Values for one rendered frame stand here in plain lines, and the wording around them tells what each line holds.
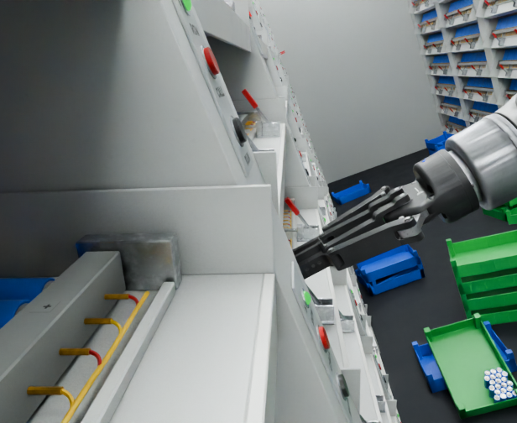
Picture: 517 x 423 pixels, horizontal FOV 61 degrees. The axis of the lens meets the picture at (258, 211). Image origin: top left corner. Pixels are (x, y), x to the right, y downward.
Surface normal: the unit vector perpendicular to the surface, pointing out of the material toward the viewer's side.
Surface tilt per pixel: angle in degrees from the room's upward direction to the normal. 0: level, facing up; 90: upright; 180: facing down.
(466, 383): 26
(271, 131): 90
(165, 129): 90
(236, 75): 90
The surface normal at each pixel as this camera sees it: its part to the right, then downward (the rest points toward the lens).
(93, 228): -0.07, 0.31
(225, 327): -0.05, -0.95
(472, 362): -0.36, -0.66
